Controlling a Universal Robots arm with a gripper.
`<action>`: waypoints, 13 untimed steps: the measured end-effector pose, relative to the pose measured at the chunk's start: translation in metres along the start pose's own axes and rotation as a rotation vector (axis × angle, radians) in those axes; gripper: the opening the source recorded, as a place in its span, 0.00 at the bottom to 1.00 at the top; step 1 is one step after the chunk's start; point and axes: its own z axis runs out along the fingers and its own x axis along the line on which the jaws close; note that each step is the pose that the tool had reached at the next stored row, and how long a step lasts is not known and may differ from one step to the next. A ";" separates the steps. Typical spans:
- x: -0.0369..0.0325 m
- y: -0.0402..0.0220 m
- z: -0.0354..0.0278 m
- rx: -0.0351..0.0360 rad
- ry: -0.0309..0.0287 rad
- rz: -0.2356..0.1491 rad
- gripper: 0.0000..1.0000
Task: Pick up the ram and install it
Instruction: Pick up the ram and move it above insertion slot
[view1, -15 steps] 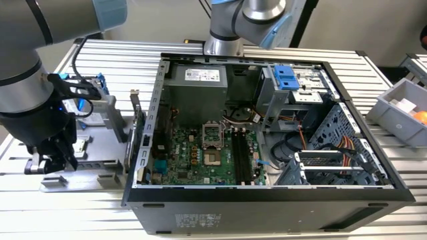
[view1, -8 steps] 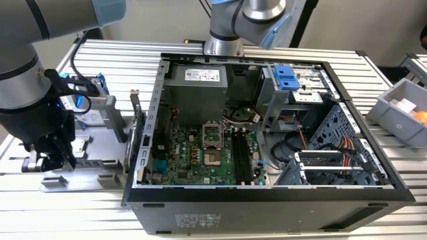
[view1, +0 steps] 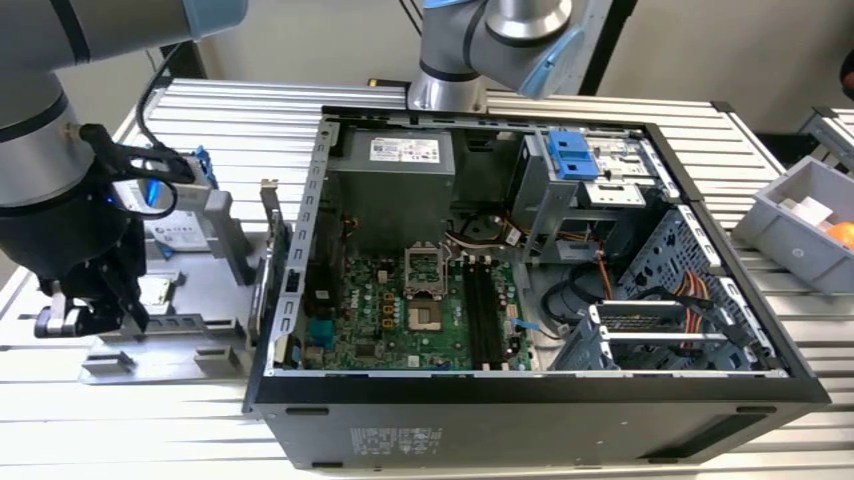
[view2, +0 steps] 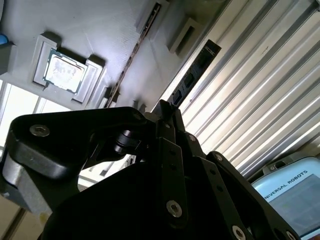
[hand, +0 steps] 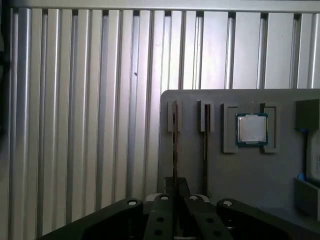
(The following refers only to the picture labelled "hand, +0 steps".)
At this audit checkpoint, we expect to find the grey plastic parts rack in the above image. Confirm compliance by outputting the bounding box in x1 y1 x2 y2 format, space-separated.
157 88 320 240

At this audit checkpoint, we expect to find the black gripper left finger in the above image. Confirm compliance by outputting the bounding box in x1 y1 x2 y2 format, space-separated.
42 176 179 240

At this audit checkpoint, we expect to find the dark blue RAM stick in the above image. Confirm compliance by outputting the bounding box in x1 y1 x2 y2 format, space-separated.
171 101 180 179
202 103 211 200

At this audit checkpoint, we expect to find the hard disk in blue carrier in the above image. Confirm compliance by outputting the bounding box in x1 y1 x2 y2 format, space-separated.
296 127 320 187

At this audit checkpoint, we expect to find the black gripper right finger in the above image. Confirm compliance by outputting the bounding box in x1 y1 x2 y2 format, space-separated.
178 176 288 240

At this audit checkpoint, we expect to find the silver CPU chip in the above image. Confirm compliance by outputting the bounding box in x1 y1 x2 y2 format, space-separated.
235 112 270 149

